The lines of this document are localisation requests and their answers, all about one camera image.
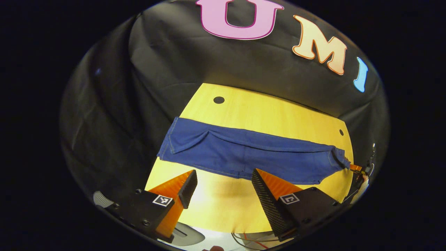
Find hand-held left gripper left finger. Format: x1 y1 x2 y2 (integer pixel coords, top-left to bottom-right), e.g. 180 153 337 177
105 170 198 244

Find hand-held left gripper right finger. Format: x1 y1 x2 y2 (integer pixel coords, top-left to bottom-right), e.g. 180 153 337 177
252 169 344 242

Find blue jeans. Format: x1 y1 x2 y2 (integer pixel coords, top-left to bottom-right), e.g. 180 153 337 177
157 117 352 185

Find grey round base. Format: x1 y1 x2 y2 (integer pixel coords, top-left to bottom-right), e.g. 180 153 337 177
173 223 206 246

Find grey ribbed object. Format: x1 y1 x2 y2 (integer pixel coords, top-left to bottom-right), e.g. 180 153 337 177
92 191 116 209

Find red cable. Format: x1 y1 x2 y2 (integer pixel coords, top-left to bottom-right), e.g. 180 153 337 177
243 234 269 250

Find black cable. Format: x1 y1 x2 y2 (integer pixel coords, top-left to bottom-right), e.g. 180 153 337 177
231 232 279 250

